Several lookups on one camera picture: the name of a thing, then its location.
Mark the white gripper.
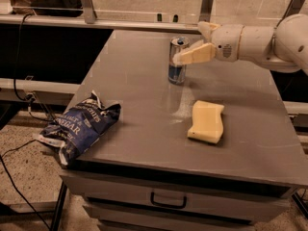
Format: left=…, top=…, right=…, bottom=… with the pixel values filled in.
left=172, top=21, right=244, bottom=65

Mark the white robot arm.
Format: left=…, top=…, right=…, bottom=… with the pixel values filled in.
left=172, top=13, right=308, bottom=74

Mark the grey drawer cabinet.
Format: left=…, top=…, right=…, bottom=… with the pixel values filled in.
left=61, top=30, right=308, bottom=231

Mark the blue vinegar chips bag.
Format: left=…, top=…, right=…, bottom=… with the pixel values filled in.
left=34, top=91, right=121, bottom=167

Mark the silver blue redbull can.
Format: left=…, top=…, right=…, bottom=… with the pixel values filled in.
left=168, top=36, right=190, bottom=85

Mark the metal railing frame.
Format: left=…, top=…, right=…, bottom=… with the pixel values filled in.
left=1, top=0, right=308, bottom=27

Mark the yellow sponge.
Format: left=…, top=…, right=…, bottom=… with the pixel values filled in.
left=187, top=100, right=224, bottom=143

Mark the black drawer handle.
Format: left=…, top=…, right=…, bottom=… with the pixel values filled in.
left=150, top=192, right=188, bottom=210

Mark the person in background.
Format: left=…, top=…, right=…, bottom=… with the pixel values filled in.
left=10, top=0, right=83, bottom=17

